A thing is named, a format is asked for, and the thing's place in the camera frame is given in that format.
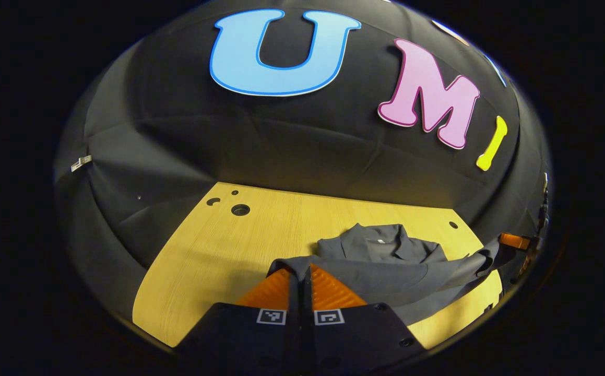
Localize black backdrop cloth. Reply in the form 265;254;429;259
54;0;551;324

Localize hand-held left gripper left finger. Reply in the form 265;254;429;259
177;264;303;367

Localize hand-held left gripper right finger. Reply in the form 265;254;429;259
302;263;428;368

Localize grey shirt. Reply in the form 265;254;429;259
268;224;517;327

